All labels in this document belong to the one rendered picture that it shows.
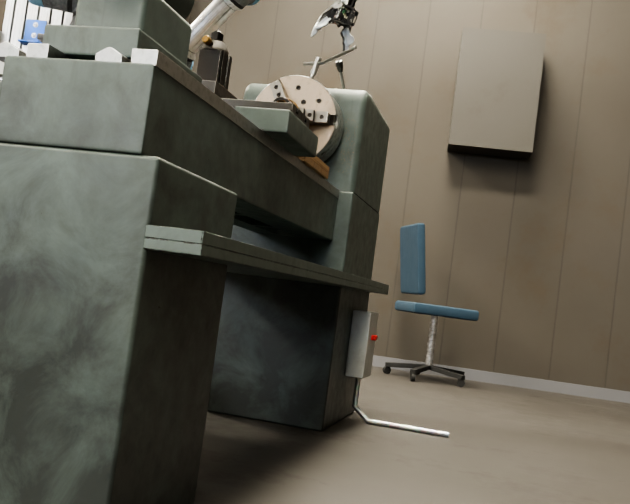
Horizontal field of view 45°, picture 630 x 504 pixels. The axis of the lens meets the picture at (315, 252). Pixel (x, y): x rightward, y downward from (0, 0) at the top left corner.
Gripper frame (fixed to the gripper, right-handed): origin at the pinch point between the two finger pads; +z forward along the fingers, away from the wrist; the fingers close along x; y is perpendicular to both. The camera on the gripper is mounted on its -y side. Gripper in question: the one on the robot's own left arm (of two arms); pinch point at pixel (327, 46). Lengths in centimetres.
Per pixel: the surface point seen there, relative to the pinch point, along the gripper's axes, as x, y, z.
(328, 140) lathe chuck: 7.4, 10.3, 31.7
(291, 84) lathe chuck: -6.5, -3.6, 16.9
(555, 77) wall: 282, -191, -115
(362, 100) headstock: 20.3, 0.8, 11.7
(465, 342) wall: 281, -185, 96
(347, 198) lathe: 25, 7, 47
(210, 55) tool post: -51, 35, 28
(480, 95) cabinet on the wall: 227, -200, -78
